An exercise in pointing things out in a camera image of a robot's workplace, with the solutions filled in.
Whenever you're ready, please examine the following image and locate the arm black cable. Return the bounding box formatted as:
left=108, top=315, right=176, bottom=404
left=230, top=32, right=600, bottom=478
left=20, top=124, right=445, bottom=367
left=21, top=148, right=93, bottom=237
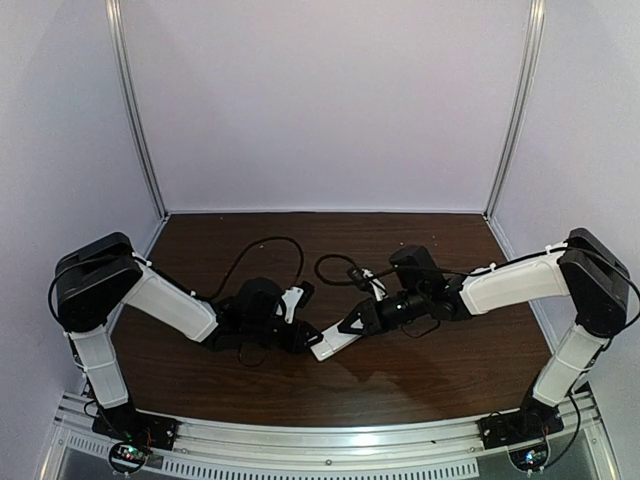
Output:
left=314, top=254, right=401, bottom=289
left=214, top=236, right=306, bottom=301

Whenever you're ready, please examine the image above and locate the right round circuit board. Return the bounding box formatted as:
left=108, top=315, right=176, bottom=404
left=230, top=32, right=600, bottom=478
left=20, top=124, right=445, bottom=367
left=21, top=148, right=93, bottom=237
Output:
left=508, top=443, right=550, bottom=473

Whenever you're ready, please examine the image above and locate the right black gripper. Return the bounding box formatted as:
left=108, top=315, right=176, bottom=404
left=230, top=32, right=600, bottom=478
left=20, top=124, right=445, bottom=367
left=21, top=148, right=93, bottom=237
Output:
left=338, top=288, right=428, bottom=338

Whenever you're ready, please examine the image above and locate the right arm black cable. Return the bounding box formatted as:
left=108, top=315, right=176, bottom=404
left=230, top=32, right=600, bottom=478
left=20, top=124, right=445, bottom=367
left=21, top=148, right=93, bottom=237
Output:
left=314, top=254, right=401, bottom=289

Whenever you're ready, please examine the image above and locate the round circuit board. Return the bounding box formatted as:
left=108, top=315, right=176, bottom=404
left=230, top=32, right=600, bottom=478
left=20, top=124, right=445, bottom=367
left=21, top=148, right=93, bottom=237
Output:
left=107, top=442, right=151, bottom=475
left=508, top=443, right=550, bottom=473

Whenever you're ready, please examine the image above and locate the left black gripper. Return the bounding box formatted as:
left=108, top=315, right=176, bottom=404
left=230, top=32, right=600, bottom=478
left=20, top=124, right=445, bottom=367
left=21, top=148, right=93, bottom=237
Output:
left=243, top=317, right=322, bottom=356

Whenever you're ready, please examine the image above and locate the left aluminium frame post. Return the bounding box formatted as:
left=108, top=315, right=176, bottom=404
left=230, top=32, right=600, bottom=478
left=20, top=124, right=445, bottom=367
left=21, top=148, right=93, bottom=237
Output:
left=105, top=0, right=168, bottom=220

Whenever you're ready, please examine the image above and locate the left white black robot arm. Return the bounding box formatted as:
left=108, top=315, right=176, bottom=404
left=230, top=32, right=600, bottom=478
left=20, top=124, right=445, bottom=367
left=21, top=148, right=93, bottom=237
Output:
left=47, top=232, right=323, bottom=444

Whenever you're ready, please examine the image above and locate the white remote control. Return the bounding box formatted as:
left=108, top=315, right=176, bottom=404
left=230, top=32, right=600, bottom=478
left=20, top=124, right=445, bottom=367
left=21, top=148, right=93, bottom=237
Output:
left=311, top=320, right=361, bottom=362

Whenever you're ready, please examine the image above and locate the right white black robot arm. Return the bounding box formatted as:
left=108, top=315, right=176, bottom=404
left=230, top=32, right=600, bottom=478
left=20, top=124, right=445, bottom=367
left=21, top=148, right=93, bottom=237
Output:
left=337, top=228, right=635, bottom=442

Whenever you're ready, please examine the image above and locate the curved aluminium front rail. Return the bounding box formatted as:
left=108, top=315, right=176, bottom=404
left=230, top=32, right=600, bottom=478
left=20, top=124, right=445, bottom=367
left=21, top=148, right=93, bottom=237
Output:
left=39, top=392, right=616, bottom=480

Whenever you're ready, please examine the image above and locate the aluminium frame post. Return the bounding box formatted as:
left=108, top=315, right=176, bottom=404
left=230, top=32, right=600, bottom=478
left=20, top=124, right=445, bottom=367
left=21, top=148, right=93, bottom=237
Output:
left=484, top=0, right=546, bottom=222
left=105, top=0, right=168, bottom=220

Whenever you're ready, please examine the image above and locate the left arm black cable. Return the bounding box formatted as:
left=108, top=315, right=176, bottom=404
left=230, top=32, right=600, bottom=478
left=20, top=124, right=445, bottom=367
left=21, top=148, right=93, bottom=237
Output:
left=214, top=236, right=306, bottom=301

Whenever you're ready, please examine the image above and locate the left round circuit board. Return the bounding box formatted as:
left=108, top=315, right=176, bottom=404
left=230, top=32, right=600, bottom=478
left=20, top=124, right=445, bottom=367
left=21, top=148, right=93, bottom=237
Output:
left=107, top=442, right=151, bottom=475

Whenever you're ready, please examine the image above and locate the right aluminium frame post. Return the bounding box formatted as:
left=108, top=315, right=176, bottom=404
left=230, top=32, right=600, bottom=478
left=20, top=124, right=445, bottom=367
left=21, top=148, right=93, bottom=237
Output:
left=484, top=0, right=546, bottom=222

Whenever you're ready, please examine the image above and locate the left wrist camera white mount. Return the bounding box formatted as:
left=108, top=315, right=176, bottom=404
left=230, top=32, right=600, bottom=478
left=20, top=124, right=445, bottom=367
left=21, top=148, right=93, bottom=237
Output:
left=276, top=281, right=315, bottom=324

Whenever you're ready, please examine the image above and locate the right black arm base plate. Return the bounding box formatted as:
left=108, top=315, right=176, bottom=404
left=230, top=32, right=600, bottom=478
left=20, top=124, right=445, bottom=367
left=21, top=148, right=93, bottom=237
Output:
left=477, top=409, right=564, bottom=450

